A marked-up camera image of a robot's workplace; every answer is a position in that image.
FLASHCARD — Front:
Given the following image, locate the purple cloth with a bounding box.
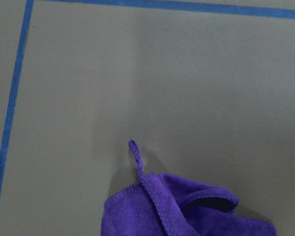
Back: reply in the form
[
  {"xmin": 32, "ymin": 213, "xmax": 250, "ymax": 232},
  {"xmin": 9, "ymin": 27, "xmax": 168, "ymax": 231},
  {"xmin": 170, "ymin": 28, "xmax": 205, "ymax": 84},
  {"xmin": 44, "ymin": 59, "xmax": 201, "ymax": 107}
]
[{"xmin": 100, "ymin": 140, "xmax": 276, "ymax": 236}]

